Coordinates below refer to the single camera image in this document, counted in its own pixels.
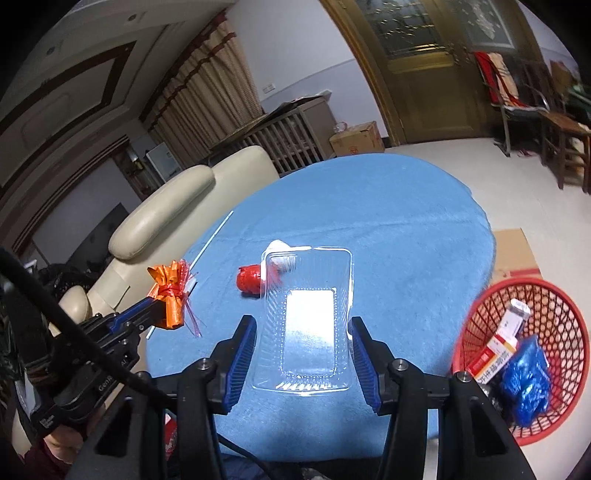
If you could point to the wooden chair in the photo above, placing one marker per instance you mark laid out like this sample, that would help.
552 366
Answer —
563 129

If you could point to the blue tablecloth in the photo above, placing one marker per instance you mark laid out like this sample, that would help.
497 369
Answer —
392 207

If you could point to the wooden slatted crib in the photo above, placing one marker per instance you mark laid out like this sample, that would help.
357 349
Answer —
286 138

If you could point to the clear plastic tray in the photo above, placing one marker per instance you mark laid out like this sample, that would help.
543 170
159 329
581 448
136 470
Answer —
309 323

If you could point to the white appliance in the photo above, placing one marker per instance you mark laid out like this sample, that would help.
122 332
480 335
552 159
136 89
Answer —
164 161

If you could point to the orange white medicine box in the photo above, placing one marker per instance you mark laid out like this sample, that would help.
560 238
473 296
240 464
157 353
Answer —
489 360

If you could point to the beige leather sofa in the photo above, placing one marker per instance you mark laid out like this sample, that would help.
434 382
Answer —
161 207

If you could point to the metal chair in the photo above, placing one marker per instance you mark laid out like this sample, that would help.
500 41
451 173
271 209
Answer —
505 124

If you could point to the blue wrapper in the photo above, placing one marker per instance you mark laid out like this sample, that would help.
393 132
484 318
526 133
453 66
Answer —
526 378

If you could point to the flat cardboard sheet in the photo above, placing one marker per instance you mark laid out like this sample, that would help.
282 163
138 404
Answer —
512 254

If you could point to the brown cardboard box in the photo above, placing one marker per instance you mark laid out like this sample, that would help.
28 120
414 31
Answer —
355 141

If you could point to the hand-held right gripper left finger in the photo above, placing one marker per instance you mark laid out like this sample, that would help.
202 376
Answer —
241 360

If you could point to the beige curtain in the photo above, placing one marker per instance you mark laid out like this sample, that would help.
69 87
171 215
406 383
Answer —
207 101

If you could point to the orange foil wrapper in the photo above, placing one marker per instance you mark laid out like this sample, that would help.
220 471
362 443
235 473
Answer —
171 281

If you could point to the red beige cloth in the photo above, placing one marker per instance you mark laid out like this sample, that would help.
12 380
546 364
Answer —
498 78

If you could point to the white thin straw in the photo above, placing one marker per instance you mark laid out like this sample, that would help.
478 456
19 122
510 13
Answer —
217 233

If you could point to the red white crumpled wrapper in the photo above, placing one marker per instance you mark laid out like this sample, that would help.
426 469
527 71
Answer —
249 279

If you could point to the red plastic mesh basket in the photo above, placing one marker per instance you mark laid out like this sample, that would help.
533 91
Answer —
531 438

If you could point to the dark cloth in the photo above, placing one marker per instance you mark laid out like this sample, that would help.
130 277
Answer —
69 279

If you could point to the wooden door with glass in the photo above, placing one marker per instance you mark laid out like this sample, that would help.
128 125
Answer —
415 92

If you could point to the black television screen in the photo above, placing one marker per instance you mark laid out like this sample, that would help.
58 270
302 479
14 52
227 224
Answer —
78 235

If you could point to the dark red garment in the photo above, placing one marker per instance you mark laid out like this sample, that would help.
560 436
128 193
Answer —
46 459

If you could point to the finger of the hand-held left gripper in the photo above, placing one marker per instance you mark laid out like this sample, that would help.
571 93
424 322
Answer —
136 327
134 310

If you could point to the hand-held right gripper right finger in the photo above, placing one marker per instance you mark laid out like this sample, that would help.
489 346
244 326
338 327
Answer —
364 364

